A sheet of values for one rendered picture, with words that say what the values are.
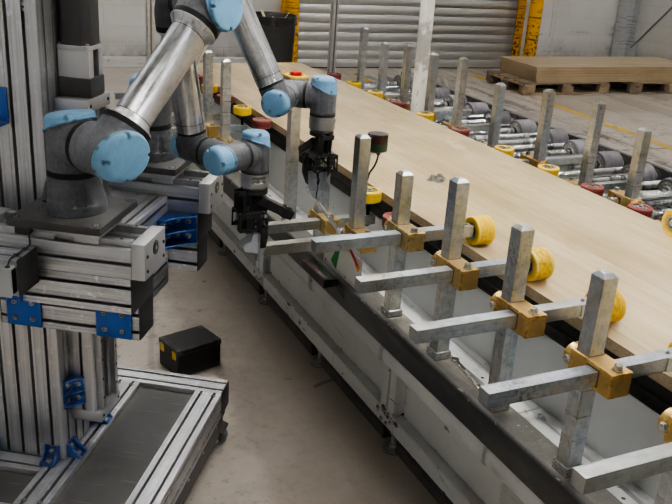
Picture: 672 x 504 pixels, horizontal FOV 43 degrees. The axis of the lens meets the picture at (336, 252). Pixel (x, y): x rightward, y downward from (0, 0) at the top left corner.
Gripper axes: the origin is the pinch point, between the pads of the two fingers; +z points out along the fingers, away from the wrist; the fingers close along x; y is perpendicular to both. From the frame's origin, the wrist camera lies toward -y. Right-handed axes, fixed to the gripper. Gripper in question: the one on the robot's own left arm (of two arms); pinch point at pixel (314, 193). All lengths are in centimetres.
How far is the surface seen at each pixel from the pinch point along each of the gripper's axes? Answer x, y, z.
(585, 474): -18, 143, -2
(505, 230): 45, 35, 3
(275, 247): -19.5, 18.8, 8.1
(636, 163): 115, 11, -6
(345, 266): 5.4, 13.1, 19.0
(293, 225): -3.9, -6.2, 11.9
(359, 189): 7.1, 15.0, -5.5
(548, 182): 90, -3, 3
